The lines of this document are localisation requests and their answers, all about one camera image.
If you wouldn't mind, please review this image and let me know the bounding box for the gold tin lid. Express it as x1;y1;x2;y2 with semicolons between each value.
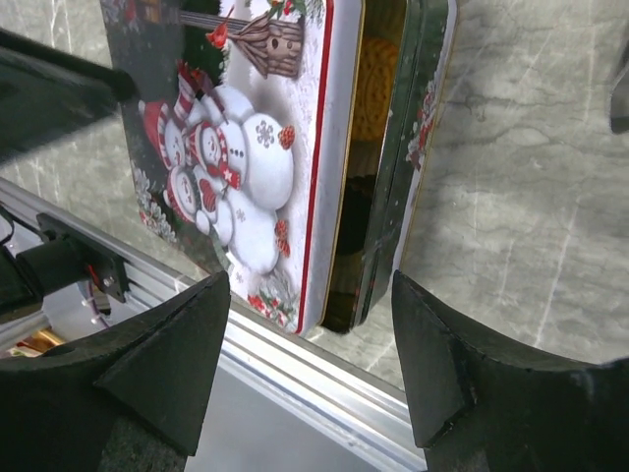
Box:
100;1;366;335

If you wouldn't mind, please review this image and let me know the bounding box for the aluminium mounting rail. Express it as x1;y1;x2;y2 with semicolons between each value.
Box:
1;178;426;471

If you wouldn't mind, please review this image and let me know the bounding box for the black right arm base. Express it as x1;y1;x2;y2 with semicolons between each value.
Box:
1;208;129;324

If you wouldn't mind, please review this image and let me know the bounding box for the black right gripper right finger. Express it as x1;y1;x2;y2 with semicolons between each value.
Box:
391;272;628;472

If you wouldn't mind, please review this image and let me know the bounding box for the orange round waffle cookie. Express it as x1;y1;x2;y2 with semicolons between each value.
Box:
352;36;398;141

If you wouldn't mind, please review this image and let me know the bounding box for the gold cookie tin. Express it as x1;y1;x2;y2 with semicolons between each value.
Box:
322;0;458;334

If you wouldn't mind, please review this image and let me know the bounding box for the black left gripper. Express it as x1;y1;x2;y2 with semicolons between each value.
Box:
1;29;136;164

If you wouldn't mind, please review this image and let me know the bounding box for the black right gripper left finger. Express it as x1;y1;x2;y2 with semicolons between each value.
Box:
1;272;230;471

